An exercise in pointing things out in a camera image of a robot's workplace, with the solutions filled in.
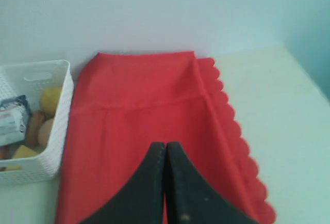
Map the yellow cheese wedge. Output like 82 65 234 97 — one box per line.
5 145 39 171

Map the white blue milk carton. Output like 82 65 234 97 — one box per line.
1 95 31 147

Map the white perforated plastic basket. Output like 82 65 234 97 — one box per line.
1 60 74 186

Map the brown egg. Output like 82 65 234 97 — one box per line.
37 119 54 148

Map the yellow lemon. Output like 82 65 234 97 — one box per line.
39 86 62 116

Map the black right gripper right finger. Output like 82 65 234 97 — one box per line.
164 142 255 224

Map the fried chicken nugget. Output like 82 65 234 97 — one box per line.
24 110 45 147

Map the red table cloth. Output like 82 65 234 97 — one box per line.
55 52 276 223

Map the red sausage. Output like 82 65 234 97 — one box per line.
0 146 7 160

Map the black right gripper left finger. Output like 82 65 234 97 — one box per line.
82 142 166 224

